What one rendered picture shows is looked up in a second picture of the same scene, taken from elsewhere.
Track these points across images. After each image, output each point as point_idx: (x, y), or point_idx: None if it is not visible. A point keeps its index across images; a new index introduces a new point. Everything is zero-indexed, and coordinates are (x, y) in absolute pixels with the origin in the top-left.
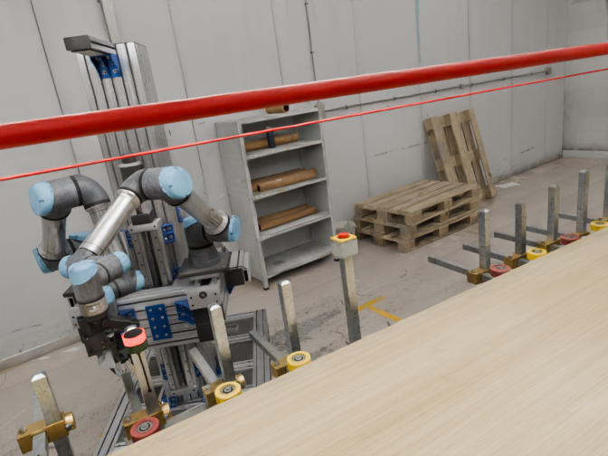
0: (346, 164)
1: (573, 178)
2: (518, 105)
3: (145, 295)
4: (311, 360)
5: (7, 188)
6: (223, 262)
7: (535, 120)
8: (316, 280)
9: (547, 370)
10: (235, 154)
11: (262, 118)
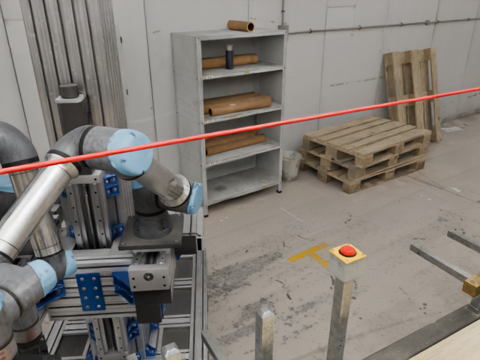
0: (300, 91)
1: None
2: (476, 48)
3: (76, 260)
4: (250, 313)
5: None
6: (176, 233)
7: None
8: (257, 212)
9: None
10: (190, 72)
11: (224, 36)
